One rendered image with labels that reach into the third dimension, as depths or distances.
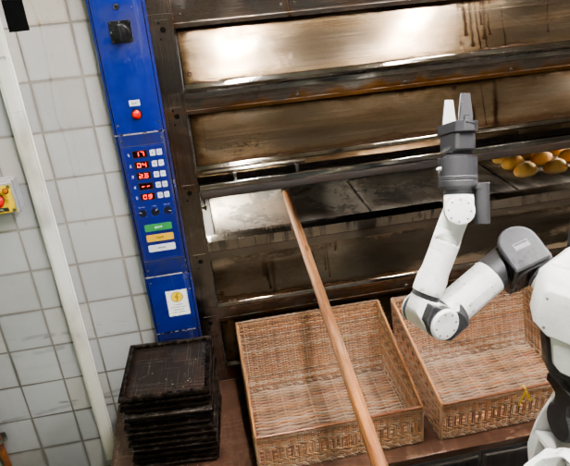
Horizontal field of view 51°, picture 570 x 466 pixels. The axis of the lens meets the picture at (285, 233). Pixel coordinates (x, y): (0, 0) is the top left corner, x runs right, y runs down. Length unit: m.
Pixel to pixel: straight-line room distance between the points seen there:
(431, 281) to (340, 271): 0.85
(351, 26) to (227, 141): 0.53
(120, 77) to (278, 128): 0.52
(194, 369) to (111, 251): 0.49
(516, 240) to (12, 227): 1.52
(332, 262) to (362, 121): 0.53
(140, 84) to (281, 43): 0.45
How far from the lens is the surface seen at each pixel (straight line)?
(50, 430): 2.56
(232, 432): 2.18
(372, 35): 1.99
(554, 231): 2.52
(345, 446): 2.03
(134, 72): 1.87
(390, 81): 2.03
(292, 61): 1.92
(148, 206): 1.99
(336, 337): 1.49
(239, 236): 2.09
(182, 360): 2.05
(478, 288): 1.48
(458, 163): 1.39
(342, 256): 2.20
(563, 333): 1.48
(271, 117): 1.97
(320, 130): 1.99
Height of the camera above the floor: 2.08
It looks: 26 degrees down
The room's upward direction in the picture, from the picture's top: 5 degrees counter-clockwise
